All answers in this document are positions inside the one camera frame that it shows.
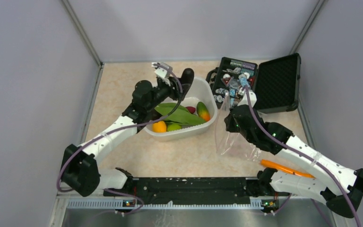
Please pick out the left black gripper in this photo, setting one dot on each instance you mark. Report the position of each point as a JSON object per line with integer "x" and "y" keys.
{"x": 175, "y": 93}

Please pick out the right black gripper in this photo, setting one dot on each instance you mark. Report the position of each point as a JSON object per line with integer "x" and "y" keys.
{"x": 229, "y": 121}

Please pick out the clear zip top bag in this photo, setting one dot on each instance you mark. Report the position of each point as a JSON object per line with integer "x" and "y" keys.
{"x": 232, "y": 144}

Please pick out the green toy leaf vegetable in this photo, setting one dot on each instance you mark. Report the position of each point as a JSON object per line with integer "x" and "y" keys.
{"x": 180, "y": 115}

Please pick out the purple toy eggplant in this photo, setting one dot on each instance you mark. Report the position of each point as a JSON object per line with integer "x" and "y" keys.
{"x": 186, "y": 80}

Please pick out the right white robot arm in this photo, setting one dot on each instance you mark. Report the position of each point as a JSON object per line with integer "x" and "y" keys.
{"x": 338, "y": 187}

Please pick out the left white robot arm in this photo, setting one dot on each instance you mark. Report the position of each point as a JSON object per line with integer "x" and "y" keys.
{"x": 79, "y": 167}

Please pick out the orange toy bell pepper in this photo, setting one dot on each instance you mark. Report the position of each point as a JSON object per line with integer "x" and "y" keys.
{"x": 159, "y": 127}

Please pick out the green toy lime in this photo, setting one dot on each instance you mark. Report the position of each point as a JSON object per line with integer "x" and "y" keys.
{"x": 173, "y": 127}

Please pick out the green orange toy mango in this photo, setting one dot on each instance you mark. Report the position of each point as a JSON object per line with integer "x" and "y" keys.
{"x": 202, "y": 111}

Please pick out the red toy fruit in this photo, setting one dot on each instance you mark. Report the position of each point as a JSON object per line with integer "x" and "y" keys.
{"x": 191, "y": 109}

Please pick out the black poker chip case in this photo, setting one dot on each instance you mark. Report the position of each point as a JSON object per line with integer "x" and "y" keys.
{"x": 275, "y": 83}

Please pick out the orange marker pen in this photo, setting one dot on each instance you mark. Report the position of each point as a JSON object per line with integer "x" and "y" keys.
{"x": 270, "y": 164}

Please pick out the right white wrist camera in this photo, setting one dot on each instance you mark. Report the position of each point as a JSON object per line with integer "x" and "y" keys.
{"x": 248, "y": 98}

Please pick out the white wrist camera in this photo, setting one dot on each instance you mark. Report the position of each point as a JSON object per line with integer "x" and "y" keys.
{"x": 248, "y": 98}
{"x": 162, "y": 71}

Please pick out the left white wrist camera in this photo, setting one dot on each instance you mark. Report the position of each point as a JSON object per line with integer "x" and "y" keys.
{"x": 162, "y": 71}

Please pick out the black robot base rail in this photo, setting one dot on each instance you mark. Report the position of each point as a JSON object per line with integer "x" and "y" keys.
{"x": 194, "y": 190}

